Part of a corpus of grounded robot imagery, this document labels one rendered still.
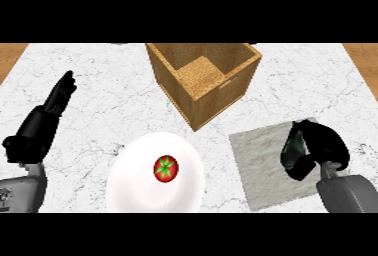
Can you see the white round plate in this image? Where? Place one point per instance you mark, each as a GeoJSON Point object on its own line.
{"type": "Point", "coordinates": [142, 186]}

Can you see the grey placemat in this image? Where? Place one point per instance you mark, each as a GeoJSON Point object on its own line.
{"type": "Point", "coordinates": [263, 166]}

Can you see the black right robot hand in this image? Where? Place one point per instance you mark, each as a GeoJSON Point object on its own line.
{"type": "Point", "coordinates": [322, 141]}

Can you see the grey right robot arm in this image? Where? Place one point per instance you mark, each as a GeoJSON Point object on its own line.
{"type": "Point", "coordinates": [347, 193]}

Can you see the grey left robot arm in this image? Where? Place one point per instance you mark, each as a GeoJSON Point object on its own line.
{"type": "Point", "coordinates": [23, 188]}

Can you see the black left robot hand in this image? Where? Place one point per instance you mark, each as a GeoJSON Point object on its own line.
{"type": "Point", "coordinates": [37, 128]}

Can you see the square wicker basket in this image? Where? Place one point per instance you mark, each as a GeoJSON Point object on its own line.
{"type": "Point", "coordinates": [207, 80]}

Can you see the red tomato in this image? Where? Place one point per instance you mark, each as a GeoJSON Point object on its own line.
{"type": "Point", "coordinates": [166, 168]}

